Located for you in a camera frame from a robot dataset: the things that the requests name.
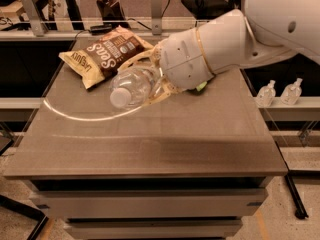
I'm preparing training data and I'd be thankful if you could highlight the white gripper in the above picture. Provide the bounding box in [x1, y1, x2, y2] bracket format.
[117, 28, 215, 107]

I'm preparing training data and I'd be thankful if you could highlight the clear plastic water bottle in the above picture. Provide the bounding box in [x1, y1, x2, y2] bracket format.
[110, 66, 162, 109]

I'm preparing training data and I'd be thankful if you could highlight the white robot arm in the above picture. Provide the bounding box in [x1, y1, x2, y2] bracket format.
[110, 0, 320, 108]

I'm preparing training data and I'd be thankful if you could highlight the left sanitizer pump bottle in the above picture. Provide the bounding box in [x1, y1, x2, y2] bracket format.
[256, 80, 276, 107]

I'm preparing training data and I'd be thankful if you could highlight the sanitizer pump bottle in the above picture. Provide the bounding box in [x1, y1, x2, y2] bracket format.
[256, 80, 276, 107]
[280, 78, 303, 105]

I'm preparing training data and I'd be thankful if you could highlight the right sanitizer pump bottle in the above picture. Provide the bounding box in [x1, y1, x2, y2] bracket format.
[280, 78, 303, 105]

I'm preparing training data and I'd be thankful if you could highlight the green snack bag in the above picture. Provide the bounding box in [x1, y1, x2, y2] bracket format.
[188, 81, 208, 92]

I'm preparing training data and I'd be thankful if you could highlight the brown yellow chip bag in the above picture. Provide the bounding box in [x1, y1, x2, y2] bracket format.
[59, 26, 153, 89]

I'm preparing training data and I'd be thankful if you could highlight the black power adapter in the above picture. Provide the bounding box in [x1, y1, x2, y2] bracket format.
[89, 24, 112, 35]

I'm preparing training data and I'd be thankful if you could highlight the dark brown background bag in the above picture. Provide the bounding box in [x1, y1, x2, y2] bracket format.
[96, 0, 129, 28]

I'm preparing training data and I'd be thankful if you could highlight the grey table drawer cabinet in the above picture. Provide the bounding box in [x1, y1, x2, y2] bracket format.
[30, 187, 268, 240]

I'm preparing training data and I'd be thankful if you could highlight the middle metal rail bracket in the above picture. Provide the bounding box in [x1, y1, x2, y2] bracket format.
[151, 0, 162, 35]

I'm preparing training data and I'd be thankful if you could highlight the metal rail bracket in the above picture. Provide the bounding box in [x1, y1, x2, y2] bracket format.
[20, 0, 47, 37]
[151, 0, 162, 35]

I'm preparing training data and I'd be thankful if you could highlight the left metal rail bracket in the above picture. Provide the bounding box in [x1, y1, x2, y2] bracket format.
[20, 0, 47, 37]

